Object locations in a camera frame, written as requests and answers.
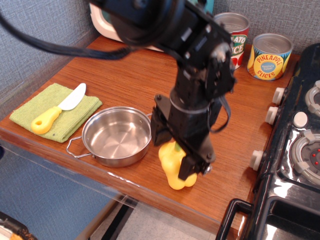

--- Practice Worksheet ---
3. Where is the green folded cloth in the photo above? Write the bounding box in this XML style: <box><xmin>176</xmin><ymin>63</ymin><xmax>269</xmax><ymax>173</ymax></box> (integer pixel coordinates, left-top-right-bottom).
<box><xmin>9</xmin><ymin>83</ymin><xmax>102</xmax><ymax>143</ymax></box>

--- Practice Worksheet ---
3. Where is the toy microwave teal and cream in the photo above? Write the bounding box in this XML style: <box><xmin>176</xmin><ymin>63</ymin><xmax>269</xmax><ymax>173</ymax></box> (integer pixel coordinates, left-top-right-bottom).
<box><xmin>89</xmin><ymin>0</ymin><xmax>215</xmax><ymax>43</ymax></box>

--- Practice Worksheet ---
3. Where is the stainless steel pot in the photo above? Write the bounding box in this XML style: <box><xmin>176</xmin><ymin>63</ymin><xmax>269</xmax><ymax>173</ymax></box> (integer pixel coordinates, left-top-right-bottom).
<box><xmin>66</xmin><ymin>106</ymin><xmax>152</xmax><ymax>168</ymax></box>

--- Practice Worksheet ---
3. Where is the pineapple slices can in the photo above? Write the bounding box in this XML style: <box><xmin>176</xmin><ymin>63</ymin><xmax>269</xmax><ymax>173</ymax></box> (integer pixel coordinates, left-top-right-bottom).
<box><xmin>247</xmin><ymin>33</ymin><xmax>294</xmax><ymax>81</ymax></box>

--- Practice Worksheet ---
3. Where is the tomato sauce can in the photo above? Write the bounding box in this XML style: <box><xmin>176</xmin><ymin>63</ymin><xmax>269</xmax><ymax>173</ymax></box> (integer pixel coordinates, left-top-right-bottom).
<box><xmin>214</xmin><ymin>12</ymin><xmax>250</xmax><ymax>69</ymax></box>

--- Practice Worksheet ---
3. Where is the white stove knob bottom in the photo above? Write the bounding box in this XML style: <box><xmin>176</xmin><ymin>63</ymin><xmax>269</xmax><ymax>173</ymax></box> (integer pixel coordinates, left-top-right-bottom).
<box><xmin>249</xmin><ymin>150</ymin><xmax>264</xmax><ymax>171</ymax></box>

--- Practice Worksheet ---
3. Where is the white stove knob top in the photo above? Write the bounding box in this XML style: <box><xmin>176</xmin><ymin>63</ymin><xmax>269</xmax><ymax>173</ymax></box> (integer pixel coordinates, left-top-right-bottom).
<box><xmin>272</xmin><ymin>87</ymin><xmax>286</xmax><ymax>105</ymax></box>

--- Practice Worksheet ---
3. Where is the black toy stove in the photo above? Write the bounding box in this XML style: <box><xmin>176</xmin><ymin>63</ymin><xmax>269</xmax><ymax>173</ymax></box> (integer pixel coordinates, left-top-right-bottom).
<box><xmin>216</xmin><ymin>43</ymin><xmax>320</xmax><ymax>240</ymax></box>

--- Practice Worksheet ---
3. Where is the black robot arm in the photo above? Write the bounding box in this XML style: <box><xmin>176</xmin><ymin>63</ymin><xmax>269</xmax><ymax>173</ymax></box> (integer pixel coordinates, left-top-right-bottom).
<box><xmin>92</xmin><ymin>0</ymin><xmax>236</xmax><ymax>180</ymax></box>

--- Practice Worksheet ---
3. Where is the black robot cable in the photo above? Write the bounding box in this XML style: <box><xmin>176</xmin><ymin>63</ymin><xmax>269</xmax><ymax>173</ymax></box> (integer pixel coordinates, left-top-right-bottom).
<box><xmin>0</xmin><ymin>12</ymin><xmax>136</xmax><ymax>61</ymax></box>

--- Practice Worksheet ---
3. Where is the white stove knob middle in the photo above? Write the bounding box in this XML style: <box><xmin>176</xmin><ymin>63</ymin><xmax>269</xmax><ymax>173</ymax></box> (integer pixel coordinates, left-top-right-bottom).
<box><xmin>265</xmin><ymin>106</ymin><xmax>279</xmax><ymax>125</ymax></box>

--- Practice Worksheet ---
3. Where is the yellow handled toy knife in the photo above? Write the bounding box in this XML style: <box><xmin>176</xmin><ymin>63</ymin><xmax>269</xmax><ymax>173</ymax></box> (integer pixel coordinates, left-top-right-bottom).
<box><xmin>31</xmin><ymin>83</ymin><xmax>87</xmax><ymax>135</ymax></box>

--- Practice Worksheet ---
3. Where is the orange object bottom left corner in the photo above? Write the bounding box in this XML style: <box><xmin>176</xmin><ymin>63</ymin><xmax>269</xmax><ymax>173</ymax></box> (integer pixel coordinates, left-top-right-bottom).
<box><xmin>0</xmin><ymin>212</ymin><xmax>37</xmax><ymax>240</ymax></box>

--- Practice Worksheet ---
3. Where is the yellow toy bell pepper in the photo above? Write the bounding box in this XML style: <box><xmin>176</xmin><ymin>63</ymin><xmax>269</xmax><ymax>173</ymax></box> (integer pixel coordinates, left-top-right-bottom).
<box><xmin>158</xmin><ymin>141</ymin><xmax>198</xmax><ymax>190</ymax></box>

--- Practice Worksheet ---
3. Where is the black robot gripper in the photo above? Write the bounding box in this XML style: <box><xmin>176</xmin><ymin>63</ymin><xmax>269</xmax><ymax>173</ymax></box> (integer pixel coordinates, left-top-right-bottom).
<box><xmin>150</xmin><ymin>94</ymin><xmax>222</xmax><ymax>181</ymax></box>

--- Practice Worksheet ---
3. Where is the white stove knob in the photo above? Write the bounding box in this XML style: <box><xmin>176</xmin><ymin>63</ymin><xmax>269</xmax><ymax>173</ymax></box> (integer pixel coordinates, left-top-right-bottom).
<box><xmin>249</xmin><ymin>150</ymin><xmax>264</xmax><ymax>171</ymax></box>
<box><xmin>272</xmin><ymin>87</ymin><xmax>286</xmax><ymax>105</ymax></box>
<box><xmin>265</xmin><ymin>106</ymin><xmax>279</xmax><ymax>125</ymax></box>

